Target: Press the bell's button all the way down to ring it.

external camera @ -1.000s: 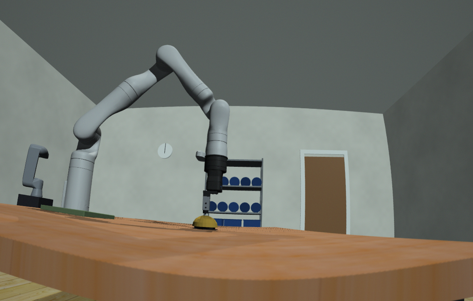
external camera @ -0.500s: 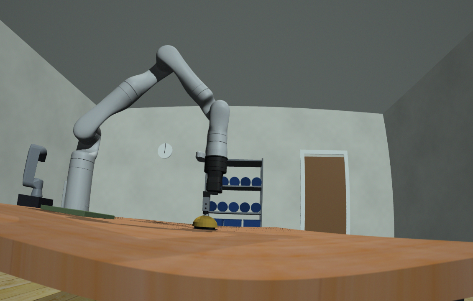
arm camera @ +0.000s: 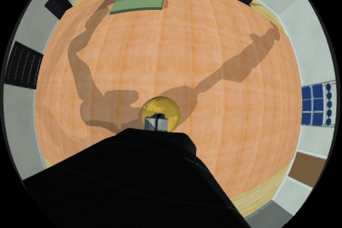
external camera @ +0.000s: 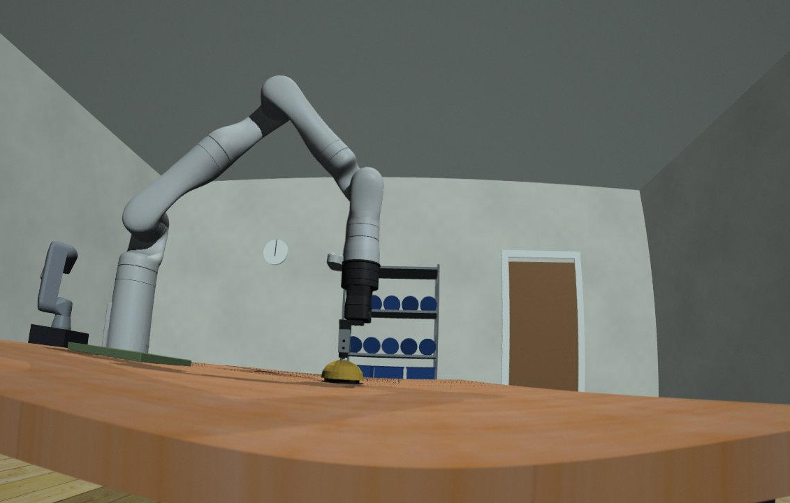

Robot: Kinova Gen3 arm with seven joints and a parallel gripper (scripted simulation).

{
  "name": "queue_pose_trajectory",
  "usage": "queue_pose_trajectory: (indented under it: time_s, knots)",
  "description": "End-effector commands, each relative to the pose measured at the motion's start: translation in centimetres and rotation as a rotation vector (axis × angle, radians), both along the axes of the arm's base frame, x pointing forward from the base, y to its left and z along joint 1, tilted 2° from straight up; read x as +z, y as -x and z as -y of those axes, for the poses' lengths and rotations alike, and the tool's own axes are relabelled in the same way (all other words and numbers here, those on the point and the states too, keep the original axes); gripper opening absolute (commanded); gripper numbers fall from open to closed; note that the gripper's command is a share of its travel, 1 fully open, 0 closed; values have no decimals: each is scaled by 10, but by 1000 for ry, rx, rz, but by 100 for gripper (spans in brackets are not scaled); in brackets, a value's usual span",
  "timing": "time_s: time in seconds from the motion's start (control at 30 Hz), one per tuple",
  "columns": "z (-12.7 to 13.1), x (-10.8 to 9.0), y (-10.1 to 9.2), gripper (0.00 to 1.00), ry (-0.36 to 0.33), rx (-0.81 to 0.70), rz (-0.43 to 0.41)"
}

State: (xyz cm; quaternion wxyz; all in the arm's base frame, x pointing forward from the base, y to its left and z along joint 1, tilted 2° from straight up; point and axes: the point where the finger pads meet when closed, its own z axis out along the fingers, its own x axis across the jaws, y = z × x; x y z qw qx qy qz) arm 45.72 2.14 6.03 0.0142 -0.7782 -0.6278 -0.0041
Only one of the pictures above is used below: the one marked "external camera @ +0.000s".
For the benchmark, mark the brass dome bell body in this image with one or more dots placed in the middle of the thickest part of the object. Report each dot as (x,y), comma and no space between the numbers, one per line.
(342,371)

